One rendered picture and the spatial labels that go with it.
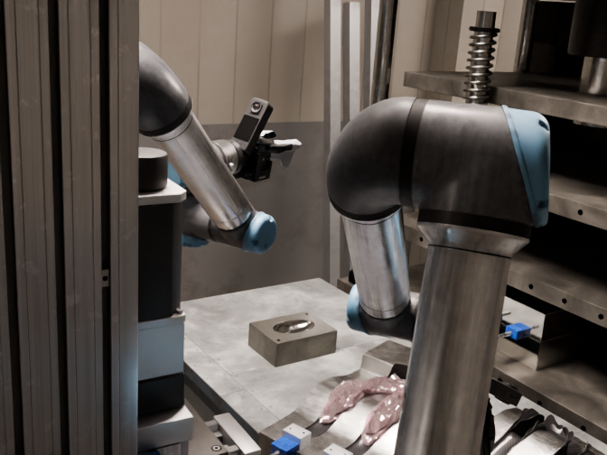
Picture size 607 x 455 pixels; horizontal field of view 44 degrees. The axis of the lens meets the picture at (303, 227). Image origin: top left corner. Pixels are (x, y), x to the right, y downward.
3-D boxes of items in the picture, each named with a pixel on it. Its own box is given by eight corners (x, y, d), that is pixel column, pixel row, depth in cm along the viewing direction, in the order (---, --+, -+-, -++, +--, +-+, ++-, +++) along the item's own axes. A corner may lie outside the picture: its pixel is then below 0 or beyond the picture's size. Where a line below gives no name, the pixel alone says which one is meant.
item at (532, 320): (535, 371, 215) (545, 314, 210) (466, 334, 237) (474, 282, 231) (639, 338, 242) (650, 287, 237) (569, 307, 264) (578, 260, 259)
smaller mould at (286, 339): (275, 367, 204) (276, 344, 202) (247, 345, 215) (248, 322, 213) (335, 353, 214) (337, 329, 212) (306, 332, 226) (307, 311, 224)
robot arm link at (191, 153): (170, 22, 106) (289, 222, 143) (115, 16, 111) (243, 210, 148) (124, 81, 101) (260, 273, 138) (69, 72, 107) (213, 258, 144)
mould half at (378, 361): (354, 507, 150) (359, 459, 146) (257, 453, 165) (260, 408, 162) (472, 413, 187) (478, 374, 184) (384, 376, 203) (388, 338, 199)
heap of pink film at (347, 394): (376, 450, 159) (379, 417, 157) (310, 418, 169) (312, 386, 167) (438, 405, 178) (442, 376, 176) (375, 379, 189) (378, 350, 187)
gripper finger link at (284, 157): (296, 163, 169) (263, 166, 163) (301, 138, 166) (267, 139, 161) (304, 169, 166) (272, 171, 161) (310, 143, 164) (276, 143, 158)
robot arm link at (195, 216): (206, 255, 142) (208, 199, 138) (162, 242, 147) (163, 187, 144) (233, 246, 148) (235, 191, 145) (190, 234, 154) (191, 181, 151)
